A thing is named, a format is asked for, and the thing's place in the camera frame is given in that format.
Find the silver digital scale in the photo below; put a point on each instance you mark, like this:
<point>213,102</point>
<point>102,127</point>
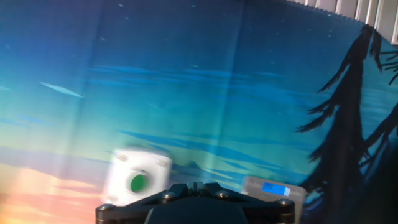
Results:
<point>273,193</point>

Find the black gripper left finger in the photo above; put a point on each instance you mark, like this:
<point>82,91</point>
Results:
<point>133,205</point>

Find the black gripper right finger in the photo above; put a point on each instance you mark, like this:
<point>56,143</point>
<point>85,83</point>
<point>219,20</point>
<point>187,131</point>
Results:
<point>258,207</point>

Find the white box green button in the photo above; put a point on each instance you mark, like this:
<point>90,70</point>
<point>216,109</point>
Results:
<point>136,177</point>

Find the printed sunset forest cloth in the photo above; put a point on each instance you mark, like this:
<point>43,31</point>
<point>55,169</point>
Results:
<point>192,93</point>

